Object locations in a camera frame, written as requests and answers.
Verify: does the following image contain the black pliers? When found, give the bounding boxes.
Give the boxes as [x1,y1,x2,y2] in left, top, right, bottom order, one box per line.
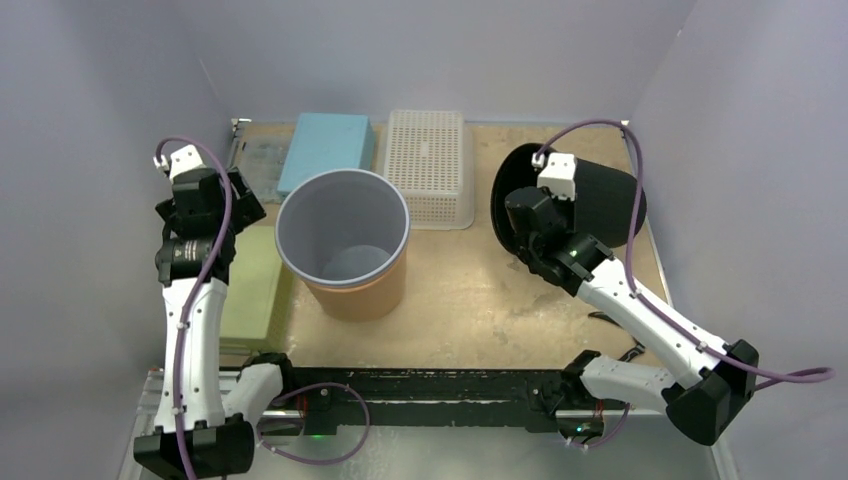
[587,311,647,362]

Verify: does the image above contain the green perforated plastic basket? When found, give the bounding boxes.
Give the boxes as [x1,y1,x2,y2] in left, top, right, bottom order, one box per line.
[220,226,294,353]

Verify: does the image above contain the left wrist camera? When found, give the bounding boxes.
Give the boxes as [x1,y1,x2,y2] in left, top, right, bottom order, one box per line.
[153,144,206,184]

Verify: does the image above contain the clear plastic screw organizer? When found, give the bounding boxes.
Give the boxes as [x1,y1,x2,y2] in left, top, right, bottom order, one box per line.
[233,134,291,204]

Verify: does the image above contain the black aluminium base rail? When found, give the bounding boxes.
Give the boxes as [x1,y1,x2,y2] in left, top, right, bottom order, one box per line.
[135,366,717,439]

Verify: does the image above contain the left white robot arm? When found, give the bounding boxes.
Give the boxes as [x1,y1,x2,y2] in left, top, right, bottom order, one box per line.
[133,167,298,479]

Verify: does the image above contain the blue perforated plastic basket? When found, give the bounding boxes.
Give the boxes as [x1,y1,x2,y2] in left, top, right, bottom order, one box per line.
[276,112,376,200]

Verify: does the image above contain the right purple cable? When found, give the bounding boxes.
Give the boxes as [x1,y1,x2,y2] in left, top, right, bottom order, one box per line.
[531,119,836,386]

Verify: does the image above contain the grey plastic bucket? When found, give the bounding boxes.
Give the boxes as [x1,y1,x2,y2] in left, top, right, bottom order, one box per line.
[275,169,411,288]

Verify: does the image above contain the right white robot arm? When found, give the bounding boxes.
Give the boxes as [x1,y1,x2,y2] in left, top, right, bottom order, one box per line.
[496,187,760,446]

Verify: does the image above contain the orange bucket black rim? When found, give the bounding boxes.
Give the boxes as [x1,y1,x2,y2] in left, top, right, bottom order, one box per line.
[303,245,407,321]

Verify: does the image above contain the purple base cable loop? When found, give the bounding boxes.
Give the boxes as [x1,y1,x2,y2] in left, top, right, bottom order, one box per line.
[255,382,372,466]

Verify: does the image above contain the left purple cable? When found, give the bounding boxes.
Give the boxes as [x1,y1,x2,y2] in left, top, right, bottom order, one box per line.
[153,137,234,480]

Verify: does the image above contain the white perforated plastic basket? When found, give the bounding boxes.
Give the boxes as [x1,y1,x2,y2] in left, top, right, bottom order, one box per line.
[377,109,475,231]

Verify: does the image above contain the black plastic bucket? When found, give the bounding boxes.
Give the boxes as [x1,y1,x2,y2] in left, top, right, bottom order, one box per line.
[490,143,637,254]

